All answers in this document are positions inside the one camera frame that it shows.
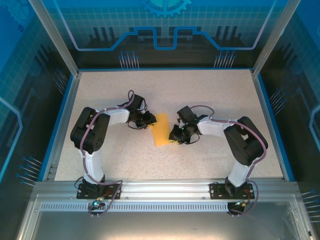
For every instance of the yellow square paper sheet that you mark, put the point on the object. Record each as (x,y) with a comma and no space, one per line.
(161,135)

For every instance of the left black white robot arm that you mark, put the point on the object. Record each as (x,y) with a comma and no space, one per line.
(90,135)

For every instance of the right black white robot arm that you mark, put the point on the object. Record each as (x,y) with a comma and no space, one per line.
(245,142)

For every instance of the grey metal sheet panel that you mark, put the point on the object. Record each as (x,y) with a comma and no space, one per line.
(162,225)

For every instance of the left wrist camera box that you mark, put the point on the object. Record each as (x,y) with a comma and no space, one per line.
(143,107)

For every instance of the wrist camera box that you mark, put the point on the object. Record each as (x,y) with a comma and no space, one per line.
(143,107)
(179,120)

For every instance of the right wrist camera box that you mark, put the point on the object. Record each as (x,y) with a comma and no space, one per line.
(179,120)

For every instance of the aluminium mounting rail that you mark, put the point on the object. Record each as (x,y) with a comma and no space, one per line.
(162,190)

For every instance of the blue table border frame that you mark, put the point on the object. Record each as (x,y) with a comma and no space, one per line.
(162,69)

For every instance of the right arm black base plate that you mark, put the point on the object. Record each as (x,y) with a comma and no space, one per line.
(217,191)

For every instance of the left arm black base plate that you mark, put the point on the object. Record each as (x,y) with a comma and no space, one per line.
(85,193)

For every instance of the aluminium frame post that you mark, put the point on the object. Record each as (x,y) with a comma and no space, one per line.
(57,37)
(269,37)

